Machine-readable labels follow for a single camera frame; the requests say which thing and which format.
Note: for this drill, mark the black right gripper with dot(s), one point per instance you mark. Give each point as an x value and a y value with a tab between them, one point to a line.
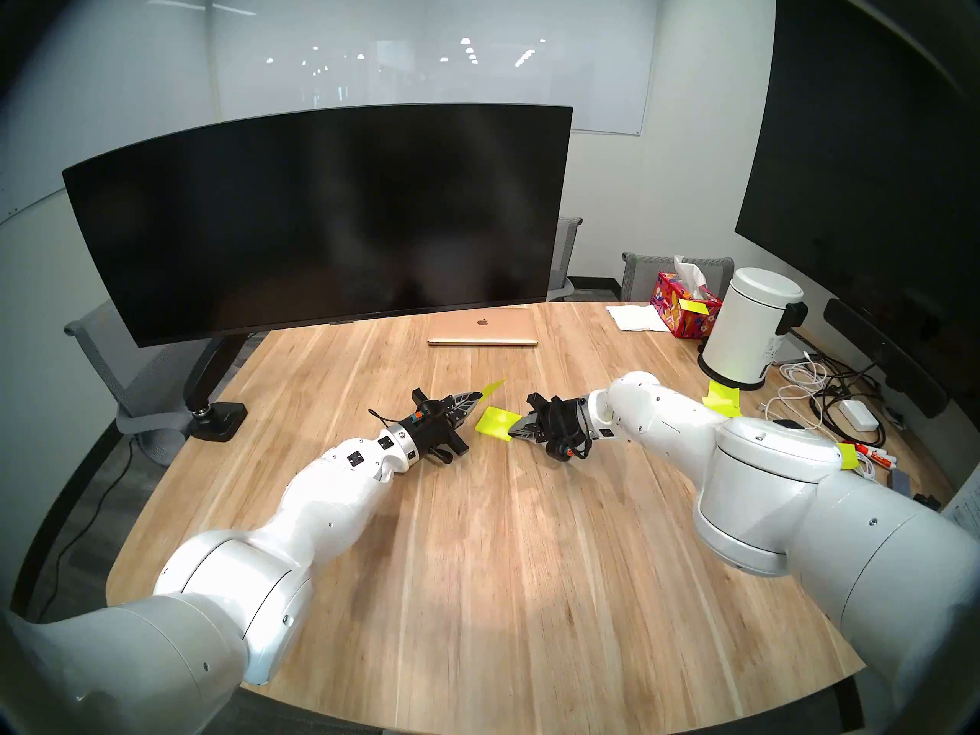
565	427

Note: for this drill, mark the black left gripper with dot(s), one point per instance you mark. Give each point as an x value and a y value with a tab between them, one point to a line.
435	429

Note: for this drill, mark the single yellow sticky note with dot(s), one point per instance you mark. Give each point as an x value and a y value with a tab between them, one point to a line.
494	389

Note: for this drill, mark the yellow sticky note pad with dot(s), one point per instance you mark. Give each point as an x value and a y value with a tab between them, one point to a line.
496	422

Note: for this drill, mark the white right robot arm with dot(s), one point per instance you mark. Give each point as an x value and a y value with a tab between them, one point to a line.
766	481

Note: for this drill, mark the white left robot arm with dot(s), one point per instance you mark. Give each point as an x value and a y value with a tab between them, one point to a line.
253	565

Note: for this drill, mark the pile of yellow sticky notes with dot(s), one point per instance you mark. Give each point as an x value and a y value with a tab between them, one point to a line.
723	399

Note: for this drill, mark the small yellow sticky note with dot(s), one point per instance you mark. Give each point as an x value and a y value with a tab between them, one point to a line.
693	306

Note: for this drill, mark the curved black desktop monitor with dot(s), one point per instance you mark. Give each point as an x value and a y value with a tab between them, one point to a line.
306	220

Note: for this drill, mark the crumpled yellow sticky note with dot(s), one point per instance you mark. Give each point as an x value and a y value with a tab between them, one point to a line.
848	456

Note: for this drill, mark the rose gold closed laptop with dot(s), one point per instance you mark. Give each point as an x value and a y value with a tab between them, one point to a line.
482	328

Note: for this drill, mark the white paper napkin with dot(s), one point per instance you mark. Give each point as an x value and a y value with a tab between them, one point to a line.
635	318

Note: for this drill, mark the grey mesh office chair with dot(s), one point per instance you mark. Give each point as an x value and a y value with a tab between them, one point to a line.
138	393
651	270
565	255

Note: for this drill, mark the colourful floral tissue box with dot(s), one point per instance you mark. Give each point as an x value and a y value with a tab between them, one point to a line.
681	320

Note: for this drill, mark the white tissue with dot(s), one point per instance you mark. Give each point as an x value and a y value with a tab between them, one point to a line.
689	274

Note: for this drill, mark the white cylindrical bin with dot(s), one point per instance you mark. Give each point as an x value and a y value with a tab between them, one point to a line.
746	328

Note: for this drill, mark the white power adapter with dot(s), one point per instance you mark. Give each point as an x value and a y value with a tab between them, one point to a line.
857	413

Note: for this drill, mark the red white marker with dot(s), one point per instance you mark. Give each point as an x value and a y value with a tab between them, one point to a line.
879	456

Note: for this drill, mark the grey whiteboard eraser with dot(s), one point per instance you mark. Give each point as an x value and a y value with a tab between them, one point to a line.
901	482

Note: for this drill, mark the small black clip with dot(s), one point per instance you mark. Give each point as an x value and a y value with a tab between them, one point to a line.
928	502

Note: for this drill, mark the white printed paper sheet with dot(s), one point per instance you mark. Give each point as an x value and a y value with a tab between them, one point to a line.
966	507

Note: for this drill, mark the glass wall whiteboard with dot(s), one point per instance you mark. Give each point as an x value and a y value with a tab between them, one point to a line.
383	52

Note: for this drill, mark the large black wall television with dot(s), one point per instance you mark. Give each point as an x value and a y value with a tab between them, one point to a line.
857	167

